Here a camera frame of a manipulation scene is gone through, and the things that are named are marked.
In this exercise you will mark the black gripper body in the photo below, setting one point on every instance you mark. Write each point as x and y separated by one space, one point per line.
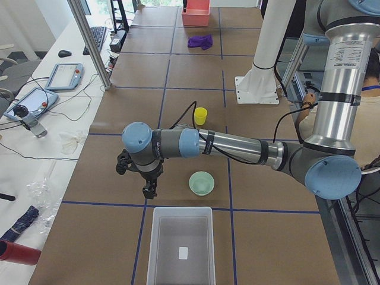
151 177

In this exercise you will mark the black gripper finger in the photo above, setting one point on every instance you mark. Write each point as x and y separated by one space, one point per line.
149 190

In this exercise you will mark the light green ceramic bowl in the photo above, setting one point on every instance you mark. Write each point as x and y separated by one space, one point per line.
201 183

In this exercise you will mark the yellow plastic cup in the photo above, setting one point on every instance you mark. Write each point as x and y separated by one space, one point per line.
200 115

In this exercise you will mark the purple cloth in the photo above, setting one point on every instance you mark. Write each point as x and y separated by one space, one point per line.
203 42

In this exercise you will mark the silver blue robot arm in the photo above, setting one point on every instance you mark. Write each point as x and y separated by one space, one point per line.
324 163

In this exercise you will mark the clear plastic storage box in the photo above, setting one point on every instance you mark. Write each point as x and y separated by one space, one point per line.
173 227

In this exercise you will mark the white label in box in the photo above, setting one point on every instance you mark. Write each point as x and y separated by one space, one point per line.
183 253

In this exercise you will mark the black power adapter box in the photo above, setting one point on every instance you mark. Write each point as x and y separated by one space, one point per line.
117 41

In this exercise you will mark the crumpled white tissue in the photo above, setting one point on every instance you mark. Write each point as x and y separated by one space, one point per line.
70 141

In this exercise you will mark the crumpled clear plastic wrap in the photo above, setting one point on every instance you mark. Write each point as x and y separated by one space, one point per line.
46 202

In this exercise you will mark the far teach pendant tablet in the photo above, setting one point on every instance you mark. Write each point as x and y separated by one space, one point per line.
65 77

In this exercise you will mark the teach pendant tablet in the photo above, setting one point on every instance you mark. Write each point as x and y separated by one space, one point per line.
65 77
37 101

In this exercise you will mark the clear water bottle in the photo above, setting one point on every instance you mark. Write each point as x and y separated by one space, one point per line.
30 121

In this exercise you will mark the folded dark blue umbrella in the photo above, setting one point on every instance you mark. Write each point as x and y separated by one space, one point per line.
23 223

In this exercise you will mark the near teach pendant tablet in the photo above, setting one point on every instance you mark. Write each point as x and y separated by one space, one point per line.
37 101

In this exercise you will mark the black computer mouse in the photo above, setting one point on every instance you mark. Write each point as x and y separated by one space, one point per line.
64 53

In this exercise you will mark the black keyboard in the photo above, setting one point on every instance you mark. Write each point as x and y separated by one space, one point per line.
98 33

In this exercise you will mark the red metal bottle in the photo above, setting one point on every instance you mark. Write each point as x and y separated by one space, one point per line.
20 254

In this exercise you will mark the pink plastic bin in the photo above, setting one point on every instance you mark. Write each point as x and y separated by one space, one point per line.
196 13

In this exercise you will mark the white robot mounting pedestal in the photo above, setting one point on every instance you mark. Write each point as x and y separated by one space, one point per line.
259 86

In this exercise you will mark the aluminium frame post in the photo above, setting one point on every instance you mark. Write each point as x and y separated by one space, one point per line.
82 23

